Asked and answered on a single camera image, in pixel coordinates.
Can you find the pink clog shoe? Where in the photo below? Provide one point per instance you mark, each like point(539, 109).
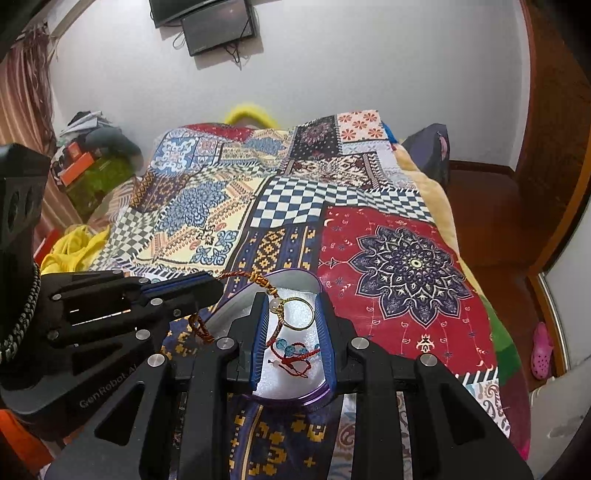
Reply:
point(541, 350)

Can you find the wooden door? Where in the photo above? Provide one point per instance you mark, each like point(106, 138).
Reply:
point(554, 115)

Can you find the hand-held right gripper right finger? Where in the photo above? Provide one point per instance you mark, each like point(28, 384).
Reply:
point(326, 344)

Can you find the green cloth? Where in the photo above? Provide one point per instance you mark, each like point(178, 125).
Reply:
point(501, 332)

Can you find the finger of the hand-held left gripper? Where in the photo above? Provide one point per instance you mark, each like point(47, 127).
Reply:
point(180, 284)
point(152, 323)

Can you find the small black wall monitor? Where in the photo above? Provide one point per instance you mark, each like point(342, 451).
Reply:
point(217, 32)

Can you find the yellow cloth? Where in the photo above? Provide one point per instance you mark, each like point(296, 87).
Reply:
point(78, 249)

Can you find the patchwork printed blanket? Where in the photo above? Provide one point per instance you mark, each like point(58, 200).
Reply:
point(397, 267)

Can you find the orange box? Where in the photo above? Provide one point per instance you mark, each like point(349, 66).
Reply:
point(76, 166)

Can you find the grey cloth bundle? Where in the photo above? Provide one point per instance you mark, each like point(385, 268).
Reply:
point(113, 141)

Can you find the white wardrobe panel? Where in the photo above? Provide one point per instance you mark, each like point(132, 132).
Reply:
point(572, 304)

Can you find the dark blue bag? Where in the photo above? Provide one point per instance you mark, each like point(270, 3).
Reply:
point(427, 150)

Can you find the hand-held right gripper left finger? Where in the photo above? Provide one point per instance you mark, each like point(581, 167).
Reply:
point(258, 344)

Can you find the striped brown curtain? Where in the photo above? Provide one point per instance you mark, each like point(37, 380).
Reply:
point(23, 92)

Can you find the purple rimmed oval tray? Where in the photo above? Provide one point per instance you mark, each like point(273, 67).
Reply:
point(295, 387)

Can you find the large black wall monitor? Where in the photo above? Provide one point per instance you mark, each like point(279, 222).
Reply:
point(184, 9)

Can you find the white papers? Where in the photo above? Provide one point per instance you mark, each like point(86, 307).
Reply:
point(85, 121)

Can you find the beige plush blanket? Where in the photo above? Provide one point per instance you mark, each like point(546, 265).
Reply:
point(438, 207)

